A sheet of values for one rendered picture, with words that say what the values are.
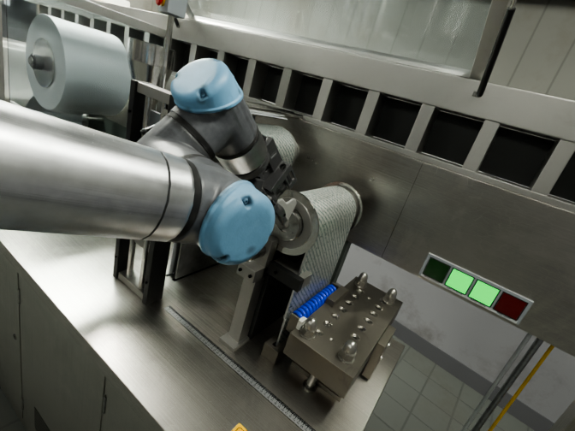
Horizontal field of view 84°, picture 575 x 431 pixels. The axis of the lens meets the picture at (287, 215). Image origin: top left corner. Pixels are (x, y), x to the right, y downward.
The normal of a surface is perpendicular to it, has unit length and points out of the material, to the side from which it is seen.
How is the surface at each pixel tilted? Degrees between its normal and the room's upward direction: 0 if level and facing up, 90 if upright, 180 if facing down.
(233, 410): 0
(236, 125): 96
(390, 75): 90
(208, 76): 50
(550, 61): 90
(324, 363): 90
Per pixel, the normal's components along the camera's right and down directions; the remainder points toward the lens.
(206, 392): 0.27, -0.90
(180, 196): 0.78, 0.02
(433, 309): -0.61, 0.12
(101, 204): 0.70, 0.35
